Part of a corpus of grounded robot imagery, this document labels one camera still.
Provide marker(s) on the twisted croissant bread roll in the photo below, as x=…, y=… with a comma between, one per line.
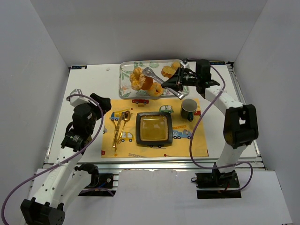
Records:
x=155, y=90

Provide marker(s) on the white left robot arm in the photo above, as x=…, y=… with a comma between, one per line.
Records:
x=65, y=179

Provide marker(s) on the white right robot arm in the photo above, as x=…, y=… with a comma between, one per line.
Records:
x=240, y=124

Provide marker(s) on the aluminium table frame rail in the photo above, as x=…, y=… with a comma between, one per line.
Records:
x=102, y=79

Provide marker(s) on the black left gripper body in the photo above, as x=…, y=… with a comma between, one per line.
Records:
x=101, y=103

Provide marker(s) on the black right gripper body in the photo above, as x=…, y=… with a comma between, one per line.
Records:
x=179, y=78

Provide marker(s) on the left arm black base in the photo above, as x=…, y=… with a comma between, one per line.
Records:
x=102, y=183

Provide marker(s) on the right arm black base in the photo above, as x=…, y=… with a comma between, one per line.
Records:
x=216, y=185

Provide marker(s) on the dark green mug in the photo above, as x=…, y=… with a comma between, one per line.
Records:
x=188, y=108

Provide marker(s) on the small round bread bun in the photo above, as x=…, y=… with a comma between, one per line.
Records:
x=176, y=65

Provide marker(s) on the garlic toast bread slice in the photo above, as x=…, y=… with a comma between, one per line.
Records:
x=168, y=71

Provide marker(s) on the yellow vehicle print placemat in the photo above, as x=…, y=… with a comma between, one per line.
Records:
x=184, y=131

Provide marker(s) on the black square amber plate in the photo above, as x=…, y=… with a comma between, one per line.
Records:
x=154, y=129

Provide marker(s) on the large sugared round bread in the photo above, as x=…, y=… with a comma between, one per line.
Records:
x=139, y=81

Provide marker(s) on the leaf pattern serving tray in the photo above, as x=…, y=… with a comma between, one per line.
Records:
x=126, y=69

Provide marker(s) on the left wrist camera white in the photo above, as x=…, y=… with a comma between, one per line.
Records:
x=77, y=100

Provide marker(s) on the gold knife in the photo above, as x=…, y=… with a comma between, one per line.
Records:
x=116, y=131

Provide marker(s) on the gold spoon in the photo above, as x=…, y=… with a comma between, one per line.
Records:
x=126, y=119

